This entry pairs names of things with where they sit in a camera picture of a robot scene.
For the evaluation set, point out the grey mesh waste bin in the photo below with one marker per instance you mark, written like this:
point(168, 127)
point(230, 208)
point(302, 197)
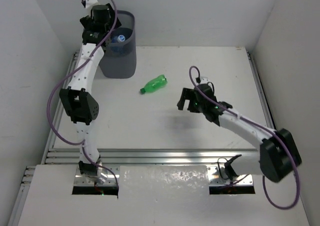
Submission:
point(121, 65)

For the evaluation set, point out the clear bottle dark blue label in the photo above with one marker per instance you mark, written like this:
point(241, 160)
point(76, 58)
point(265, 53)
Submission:
point(115, 40)

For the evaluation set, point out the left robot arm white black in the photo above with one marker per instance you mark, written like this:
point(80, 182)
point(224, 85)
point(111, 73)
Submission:
point(77, 99)

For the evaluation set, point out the aluminium left side rail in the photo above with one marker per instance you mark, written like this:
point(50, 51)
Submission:
point(29, 169)

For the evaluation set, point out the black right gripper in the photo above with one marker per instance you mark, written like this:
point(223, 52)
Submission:
point(186, 94)

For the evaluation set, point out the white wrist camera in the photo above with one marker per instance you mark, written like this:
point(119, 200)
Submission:
point(88, 4)
point(202, 80)

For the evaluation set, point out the aluminium rail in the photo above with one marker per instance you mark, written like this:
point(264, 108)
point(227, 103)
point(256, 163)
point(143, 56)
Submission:
point(148, 156)
point(261, 93)
point(29, 169)

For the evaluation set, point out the aluminium right side rail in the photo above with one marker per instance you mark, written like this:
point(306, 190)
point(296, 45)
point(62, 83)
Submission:
point(261, 93)

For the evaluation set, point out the aluminium front rail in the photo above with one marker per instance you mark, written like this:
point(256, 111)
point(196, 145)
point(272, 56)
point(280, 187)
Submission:
point(148, 156)

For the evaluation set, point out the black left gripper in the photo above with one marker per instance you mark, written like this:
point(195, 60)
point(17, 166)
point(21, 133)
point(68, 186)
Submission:
point(107, 41)

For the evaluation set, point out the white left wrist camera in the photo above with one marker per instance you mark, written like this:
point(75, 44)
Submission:
point(88, 4)

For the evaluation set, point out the green plastic bottle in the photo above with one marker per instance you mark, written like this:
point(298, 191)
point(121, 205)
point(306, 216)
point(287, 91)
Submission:
point(154, 84)

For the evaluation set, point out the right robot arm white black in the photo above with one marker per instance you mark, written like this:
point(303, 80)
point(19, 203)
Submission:
point(277, 151)

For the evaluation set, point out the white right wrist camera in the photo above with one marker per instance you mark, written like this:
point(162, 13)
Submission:
point(202, 80)

